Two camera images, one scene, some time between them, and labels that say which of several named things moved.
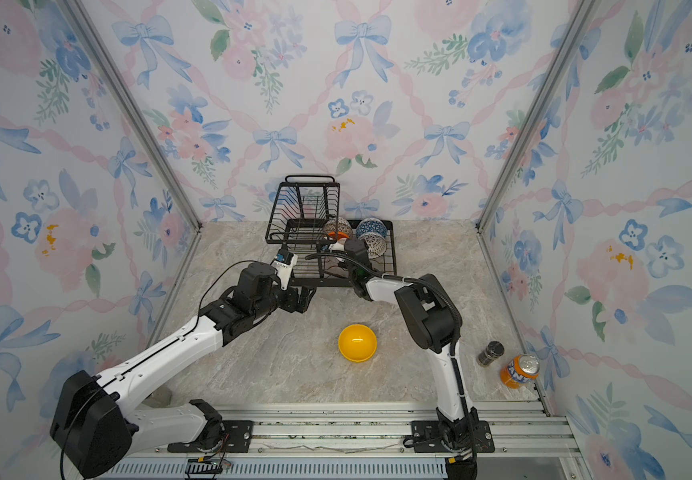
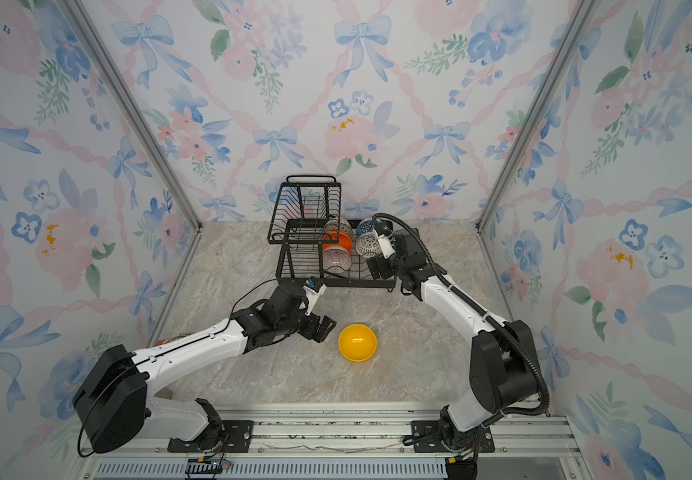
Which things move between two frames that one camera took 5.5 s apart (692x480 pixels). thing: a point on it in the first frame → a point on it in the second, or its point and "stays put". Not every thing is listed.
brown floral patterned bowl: x=341 y=225 stays put
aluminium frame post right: x=581 y=20 stays put
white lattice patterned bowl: x=375 y=244 stays put
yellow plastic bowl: x=357 y=343 stays put
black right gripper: x=349 y=242 → x=379 y=264
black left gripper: x=305 y=298 → x=313 y=333
